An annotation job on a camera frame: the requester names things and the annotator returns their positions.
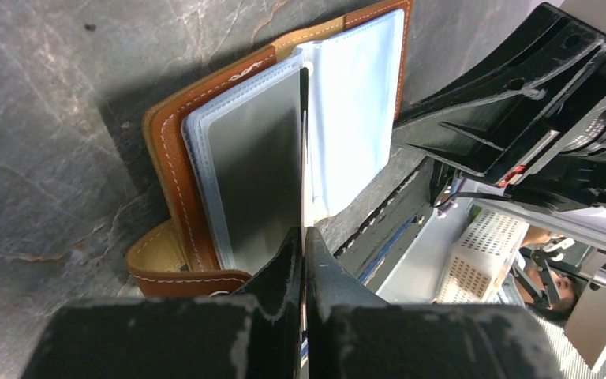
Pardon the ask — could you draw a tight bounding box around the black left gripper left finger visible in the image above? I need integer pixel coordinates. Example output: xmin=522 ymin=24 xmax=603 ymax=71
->
xmin=23 ymin=227 xmax=303 ymax=378

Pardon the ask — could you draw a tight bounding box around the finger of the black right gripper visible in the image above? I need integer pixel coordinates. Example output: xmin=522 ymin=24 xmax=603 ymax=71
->
xmin=392 ymin=83 xmax=606 ymax=185
xmin=399 ymin=3 xmax=606 ymax=121

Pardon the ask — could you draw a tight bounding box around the seated person in background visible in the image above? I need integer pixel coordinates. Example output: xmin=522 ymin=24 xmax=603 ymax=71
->
xmin=514 ymin=232 xmax=606 ymax=378

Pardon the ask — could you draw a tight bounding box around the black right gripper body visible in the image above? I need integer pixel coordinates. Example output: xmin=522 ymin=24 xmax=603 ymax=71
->
xmin=496 ymin=41 xmax=606 ymax=221

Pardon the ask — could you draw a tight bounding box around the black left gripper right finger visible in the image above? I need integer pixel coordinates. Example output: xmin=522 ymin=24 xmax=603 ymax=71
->
xmin=305 ymin=227 xmax=563 ymax=378

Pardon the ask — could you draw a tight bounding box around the white perforated basket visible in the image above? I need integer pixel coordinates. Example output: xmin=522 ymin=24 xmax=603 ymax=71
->
xmin=436 ymin=209 xmax=529 ymax=304

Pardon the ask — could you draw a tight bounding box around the brown leather card holder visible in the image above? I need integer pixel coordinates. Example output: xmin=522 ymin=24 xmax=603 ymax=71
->
xmin=125 ymin=1 xmax=412 ymax=298

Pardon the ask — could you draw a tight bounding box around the grey card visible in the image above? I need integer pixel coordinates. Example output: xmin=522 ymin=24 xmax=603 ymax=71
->
xmin=208 ymin=72 xmax=301 ymax=274

